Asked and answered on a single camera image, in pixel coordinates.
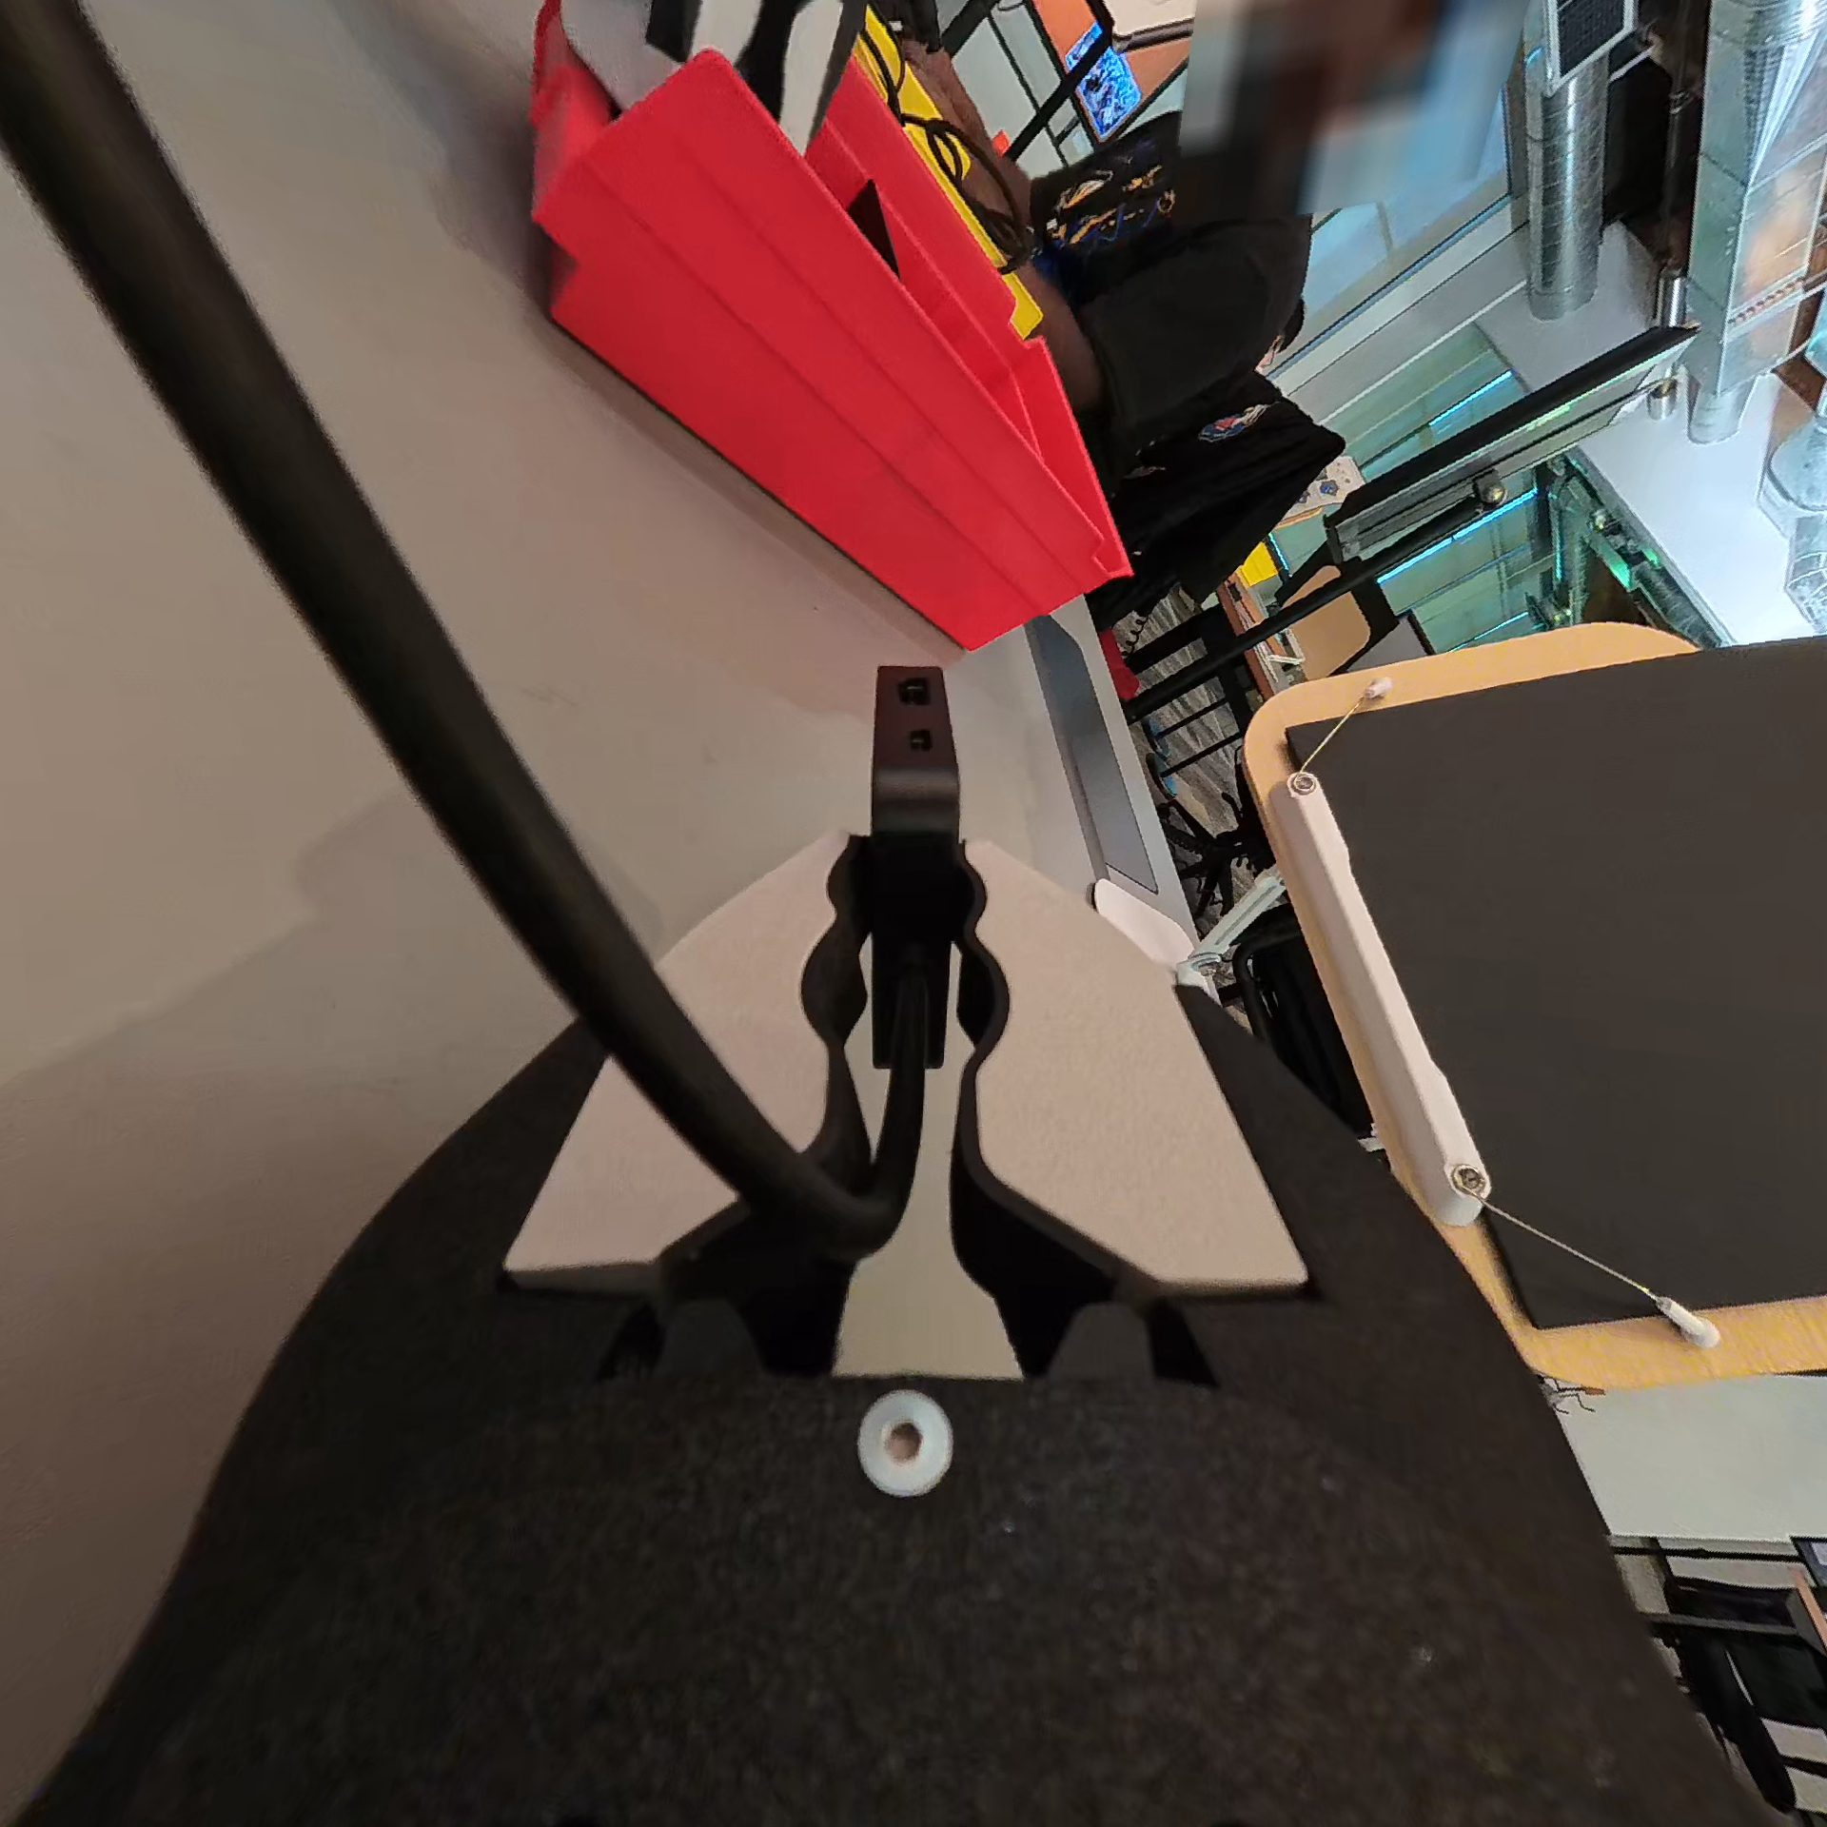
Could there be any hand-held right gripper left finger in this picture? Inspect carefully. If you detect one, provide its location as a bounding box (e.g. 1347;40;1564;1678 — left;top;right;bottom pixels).
502;833;880;1366

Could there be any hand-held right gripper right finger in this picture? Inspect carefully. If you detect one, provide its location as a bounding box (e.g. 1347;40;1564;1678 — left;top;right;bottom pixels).
941;837;1314;1372

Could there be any smooth black hub cable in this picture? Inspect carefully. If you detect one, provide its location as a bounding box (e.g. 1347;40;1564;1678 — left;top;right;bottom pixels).
0;0;930;1258

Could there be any tablet stand with dark board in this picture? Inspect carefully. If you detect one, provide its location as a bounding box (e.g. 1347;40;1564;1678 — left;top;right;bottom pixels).
1242;622;1827;1395

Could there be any red plastic bin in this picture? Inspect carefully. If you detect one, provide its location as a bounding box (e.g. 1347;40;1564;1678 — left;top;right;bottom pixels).
528;0;1135;652

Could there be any yellow plastic bin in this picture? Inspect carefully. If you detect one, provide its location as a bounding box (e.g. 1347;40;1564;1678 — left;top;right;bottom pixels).
842;0;1044;274

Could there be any white bar with wire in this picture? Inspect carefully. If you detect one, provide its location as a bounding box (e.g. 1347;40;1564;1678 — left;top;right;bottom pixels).
1271;671;1729;1349

